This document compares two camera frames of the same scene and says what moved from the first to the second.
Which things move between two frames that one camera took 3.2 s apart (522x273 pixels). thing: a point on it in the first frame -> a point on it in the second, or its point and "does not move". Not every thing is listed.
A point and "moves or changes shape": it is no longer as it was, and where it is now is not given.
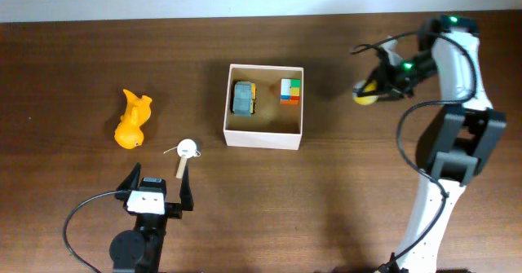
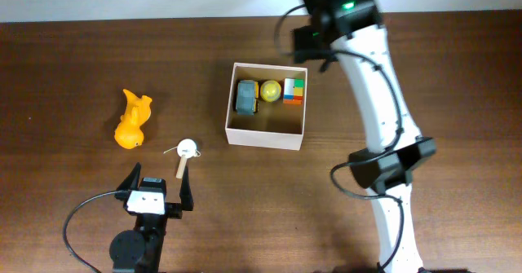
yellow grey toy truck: (245, 101) does not move
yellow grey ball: (365, 93) moves or changes shape
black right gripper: (392, 95) -> (307, 43)
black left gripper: (175, 209) does not move
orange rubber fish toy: (129, 133) does not move
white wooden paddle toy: (186, 148) does not move
